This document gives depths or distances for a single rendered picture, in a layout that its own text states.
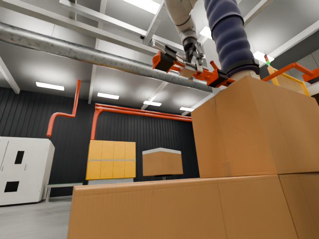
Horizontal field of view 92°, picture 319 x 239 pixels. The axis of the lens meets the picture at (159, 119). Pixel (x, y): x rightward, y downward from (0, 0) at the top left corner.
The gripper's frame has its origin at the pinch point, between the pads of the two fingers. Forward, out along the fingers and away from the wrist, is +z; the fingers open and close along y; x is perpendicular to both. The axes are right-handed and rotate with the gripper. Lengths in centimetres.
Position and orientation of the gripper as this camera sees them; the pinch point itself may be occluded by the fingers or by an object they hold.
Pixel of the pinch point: (194, 71)
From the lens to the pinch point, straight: 87.5
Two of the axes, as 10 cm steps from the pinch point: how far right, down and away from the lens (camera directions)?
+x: -8.9, -1.1, -4.4
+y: -4.5, 3.6, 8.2
